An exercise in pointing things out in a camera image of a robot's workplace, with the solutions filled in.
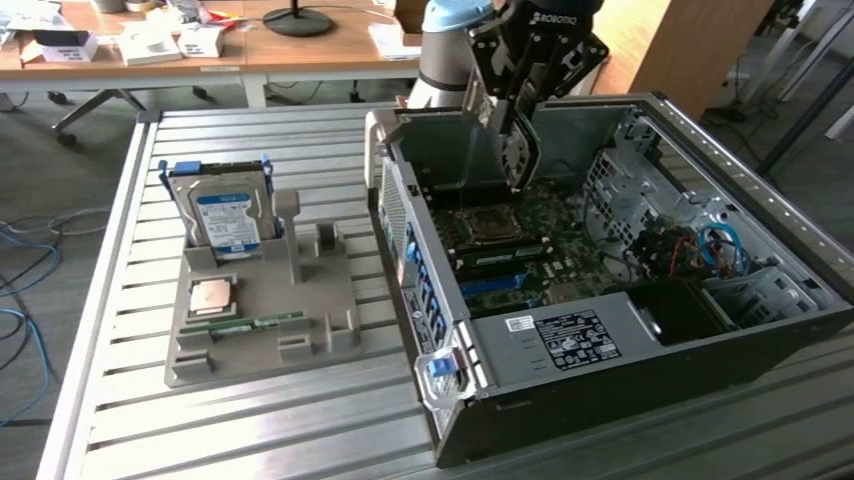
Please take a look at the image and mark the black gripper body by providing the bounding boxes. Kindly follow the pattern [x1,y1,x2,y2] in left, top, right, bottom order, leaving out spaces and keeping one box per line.
[503,0,606,74]

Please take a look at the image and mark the graphics card with metal bracket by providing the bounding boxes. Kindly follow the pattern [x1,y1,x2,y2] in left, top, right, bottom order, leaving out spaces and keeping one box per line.
[461,64,543,197]

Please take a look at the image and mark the white booklet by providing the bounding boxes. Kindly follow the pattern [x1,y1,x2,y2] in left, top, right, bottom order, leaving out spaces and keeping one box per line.
[369,22,423,61]

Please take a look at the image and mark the wooden cabinet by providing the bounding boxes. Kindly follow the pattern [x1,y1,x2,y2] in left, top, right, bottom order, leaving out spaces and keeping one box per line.
[593,0,780,121]

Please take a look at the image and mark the wooden office desk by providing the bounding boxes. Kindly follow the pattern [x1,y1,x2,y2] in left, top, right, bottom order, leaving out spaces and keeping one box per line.
[243,0,613,109]
[0,0,248,146]

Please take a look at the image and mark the black monitor stand base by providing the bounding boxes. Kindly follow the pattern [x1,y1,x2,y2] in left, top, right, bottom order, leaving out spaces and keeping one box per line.
[262,0,338,38]

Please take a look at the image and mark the CPU socket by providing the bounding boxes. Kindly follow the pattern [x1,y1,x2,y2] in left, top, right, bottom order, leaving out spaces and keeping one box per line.
[450,202,526,246]

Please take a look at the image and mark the green motherboard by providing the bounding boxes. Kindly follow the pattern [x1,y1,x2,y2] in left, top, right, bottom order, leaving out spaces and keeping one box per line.
[426,182,635,319]

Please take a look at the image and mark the installed dark RAM stick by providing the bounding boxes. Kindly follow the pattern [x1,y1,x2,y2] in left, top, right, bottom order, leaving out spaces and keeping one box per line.
[470,244,546,269]

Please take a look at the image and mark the white box with label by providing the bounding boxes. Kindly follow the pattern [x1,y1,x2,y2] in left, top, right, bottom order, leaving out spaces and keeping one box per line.
[178,25,227,59]

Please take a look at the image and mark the hard disk in blue caddy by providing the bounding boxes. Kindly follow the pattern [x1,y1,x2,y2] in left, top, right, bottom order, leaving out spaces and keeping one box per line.
[158,153,282,261]

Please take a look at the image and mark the flat white box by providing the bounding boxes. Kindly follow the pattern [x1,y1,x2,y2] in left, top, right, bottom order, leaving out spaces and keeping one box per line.
[116,29,183,66]

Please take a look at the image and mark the grey metal disk bay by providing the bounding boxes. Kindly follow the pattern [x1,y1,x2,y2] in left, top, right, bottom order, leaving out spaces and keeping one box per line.
[699,264,822,329]

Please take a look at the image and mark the grey power supply unit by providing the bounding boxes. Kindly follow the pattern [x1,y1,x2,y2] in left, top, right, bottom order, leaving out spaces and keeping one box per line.
[470,292,662,389]

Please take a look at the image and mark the grey parts rack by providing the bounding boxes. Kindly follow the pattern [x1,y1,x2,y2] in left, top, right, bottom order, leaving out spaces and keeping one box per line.
[164,189,366,390]

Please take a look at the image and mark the open white cardboard box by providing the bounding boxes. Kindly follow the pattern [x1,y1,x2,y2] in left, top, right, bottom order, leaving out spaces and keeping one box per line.
[19,28,100,64]

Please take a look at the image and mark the CPU chip with copper lid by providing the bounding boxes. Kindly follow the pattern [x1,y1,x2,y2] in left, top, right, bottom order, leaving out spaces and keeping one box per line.
[188,277,240,321]

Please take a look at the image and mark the green RAM stick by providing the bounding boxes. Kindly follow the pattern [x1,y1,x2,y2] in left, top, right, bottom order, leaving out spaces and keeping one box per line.
[180,312,310,335]

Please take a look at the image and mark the black open PC case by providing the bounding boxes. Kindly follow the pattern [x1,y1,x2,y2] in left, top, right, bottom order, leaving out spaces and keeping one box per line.
[363,92,854,469]

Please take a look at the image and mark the stack of papers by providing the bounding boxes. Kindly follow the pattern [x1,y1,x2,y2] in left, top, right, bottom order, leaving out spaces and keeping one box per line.
[0,0,75,34]

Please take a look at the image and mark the blue disk wire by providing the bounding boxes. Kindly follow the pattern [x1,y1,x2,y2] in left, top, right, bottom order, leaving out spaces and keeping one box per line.
[697,222,749,274]

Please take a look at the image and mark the red disk wire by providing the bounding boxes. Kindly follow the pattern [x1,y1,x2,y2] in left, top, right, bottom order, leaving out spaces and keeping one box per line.
[670,234,702,276]

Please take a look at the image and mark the grey floor cable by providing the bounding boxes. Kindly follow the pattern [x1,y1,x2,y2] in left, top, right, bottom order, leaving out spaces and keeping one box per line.
[0,207,112,239]

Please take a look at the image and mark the blue floor cable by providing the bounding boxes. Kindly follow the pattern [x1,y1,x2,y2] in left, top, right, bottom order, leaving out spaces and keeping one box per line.
[0,227,62,426]

